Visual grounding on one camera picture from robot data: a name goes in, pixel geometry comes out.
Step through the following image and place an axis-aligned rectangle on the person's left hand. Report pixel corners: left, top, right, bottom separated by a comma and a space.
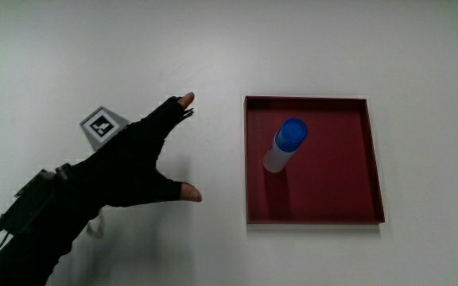
69, 91, 204, 208

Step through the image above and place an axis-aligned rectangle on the blue-capped white glue stick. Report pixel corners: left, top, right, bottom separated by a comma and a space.
262, 117, 309, 174

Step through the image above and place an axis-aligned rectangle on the dark red square plate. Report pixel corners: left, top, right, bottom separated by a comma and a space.
243, 95, 386, 226

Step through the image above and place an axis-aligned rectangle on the black wrist sensor box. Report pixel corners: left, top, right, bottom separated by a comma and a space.
0, 168, 58, 236

